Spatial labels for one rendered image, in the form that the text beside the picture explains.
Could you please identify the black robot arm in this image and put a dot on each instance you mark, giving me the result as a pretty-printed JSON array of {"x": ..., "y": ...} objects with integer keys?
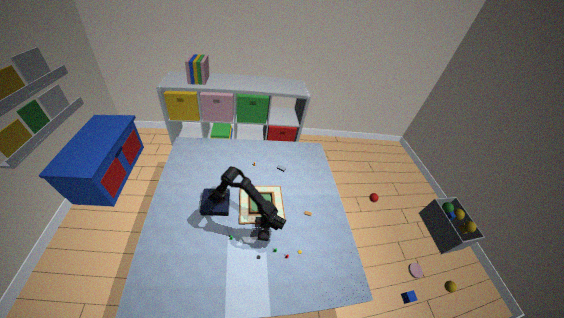
[{"x": 266, "y": 209}]

